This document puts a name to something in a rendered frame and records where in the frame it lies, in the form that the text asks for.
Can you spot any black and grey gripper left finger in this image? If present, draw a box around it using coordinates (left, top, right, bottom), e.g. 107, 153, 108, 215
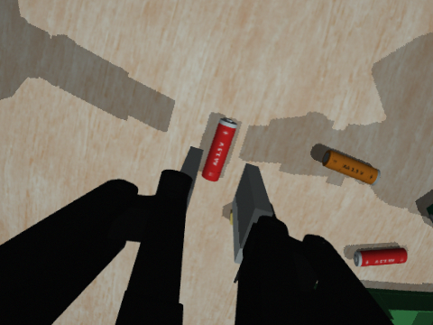
0, 146, 204, 325

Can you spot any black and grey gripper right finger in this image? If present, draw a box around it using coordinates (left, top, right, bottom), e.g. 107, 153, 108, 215
232, 163, 394, 325

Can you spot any green three-compartment bin rack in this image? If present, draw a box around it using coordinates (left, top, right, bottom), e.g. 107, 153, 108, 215
366, 288, 433, 325

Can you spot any red aa battery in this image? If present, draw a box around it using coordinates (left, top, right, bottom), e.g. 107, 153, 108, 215
201, 118, 237, 181
354, 247, 408, 266

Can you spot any orange aa battery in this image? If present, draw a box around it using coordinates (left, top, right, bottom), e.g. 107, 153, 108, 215
322, 150, 381, 185

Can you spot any green 9v battery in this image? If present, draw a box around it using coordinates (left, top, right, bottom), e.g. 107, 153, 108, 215
427, 204, 433, 223

